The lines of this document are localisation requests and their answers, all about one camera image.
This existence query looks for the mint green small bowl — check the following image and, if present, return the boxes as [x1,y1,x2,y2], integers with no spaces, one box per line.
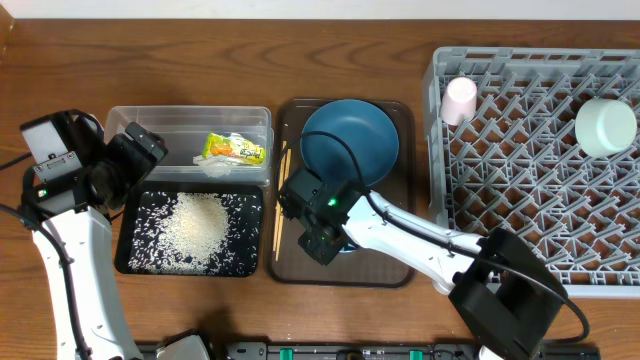
[575,98,638,158]

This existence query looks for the clear plastic waste bin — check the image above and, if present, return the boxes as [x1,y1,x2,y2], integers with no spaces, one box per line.
[105,105,274,186]

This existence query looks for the spilled white rice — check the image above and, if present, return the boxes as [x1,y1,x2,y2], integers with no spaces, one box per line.
[127,191,263,276]

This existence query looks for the light blue small bowl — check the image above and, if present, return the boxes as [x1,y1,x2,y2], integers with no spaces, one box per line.
[340,243,358,253]

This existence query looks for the white paper napkin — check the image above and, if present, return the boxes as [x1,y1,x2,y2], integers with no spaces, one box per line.
[193,155,240,178]

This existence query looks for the green yellow snack wrapper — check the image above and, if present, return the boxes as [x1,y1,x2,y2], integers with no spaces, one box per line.
[201,133,266,165]

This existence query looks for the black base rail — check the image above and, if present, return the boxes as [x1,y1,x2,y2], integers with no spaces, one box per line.
[137,341,602,360]

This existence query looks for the brown plastic serving tray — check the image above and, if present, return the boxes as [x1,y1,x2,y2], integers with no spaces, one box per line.
[268,98,415,288]

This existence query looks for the black plastic tray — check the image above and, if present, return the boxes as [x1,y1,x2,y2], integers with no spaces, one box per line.
[113,180,265,278]

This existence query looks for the pink plastic cup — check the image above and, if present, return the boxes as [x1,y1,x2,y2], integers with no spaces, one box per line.
[440,77,477,126]

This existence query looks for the grey plastic dishwasher rack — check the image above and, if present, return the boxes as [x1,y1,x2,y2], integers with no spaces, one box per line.
[422,47,639,298]

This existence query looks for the wooden chopstick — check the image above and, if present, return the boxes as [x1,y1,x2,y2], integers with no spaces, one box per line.
[272,141,288,261]
[273,150,291,261]

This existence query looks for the large dark blue bowl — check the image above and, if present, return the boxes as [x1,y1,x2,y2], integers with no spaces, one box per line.
[300,99,400,187]

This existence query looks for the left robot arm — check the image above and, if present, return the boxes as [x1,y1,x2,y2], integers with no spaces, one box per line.
[1,110,168,359]

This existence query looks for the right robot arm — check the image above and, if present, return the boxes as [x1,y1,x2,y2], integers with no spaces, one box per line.
[279,168,567,359]

